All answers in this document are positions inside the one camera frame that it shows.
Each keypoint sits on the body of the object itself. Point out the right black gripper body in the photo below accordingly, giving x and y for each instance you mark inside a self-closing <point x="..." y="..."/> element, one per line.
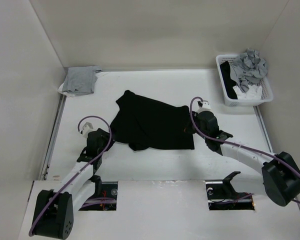
<point x="196" y="117"/>

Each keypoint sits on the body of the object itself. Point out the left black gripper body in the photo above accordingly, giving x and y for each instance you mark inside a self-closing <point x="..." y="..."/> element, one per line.
<point x="105" y="141"/>

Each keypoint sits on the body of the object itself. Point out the black tank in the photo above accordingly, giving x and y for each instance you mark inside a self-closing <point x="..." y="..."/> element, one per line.
<point x="228" y="82"/>
<point x="144" y="123"/>

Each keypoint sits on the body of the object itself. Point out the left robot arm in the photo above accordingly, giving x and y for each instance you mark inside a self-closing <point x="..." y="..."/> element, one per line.
<point x="54" y="209"/>

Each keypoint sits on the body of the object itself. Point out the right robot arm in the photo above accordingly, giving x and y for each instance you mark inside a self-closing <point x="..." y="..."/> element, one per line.
<point x="280" y="173"/>

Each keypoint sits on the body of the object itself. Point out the white tank top in basket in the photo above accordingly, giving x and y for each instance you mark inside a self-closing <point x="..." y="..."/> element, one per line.
<point x="254" y="93"/>

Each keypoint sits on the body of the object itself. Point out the folded grey tank top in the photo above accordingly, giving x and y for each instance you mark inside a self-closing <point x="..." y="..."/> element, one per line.
<point x="80" y="79"/>

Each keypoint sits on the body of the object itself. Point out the folded white tank top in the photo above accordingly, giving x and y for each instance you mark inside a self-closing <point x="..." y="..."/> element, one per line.
<point x="65" y="91"/>

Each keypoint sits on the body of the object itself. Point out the crumpled grey tank top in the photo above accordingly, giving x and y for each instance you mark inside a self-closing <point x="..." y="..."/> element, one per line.
<point x="248" y="69"/>

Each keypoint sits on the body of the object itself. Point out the white plastic laundry basket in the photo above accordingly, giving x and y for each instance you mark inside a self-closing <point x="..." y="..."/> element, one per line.
<point x="266" y="94"/>

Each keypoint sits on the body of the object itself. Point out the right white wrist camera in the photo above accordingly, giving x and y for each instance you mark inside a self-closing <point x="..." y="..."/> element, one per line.
<point x="203" y="106"/>

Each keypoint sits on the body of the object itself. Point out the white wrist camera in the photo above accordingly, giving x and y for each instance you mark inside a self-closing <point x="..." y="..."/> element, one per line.
<point x="86" y="129"/>
<point x="203" y="106"/>

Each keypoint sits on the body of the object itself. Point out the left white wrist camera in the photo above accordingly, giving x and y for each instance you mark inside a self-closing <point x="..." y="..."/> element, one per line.
<point x="86" y="129"/>

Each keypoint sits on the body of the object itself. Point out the left metal table rail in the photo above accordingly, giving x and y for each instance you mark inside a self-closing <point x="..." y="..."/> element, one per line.
<point x="45" y="166"/>

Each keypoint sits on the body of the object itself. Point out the metal table rail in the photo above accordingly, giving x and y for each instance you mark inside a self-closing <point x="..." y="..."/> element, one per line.
<point x="263" y="128"/>
<point x="45" y="166"/>

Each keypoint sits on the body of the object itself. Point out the right metal table rail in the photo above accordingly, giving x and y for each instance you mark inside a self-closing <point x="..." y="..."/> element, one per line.
<point x="263" y="128"/>

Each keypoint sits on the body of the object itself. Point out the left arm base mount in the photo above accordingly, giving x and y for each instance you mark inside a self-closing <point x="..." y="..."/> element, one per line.
<point x="104" y="199"/>

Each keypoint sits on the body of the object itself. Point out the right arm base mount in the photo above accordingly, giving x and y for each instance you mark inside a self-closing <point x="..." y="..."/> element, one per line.
<point x="222" y="197"/>

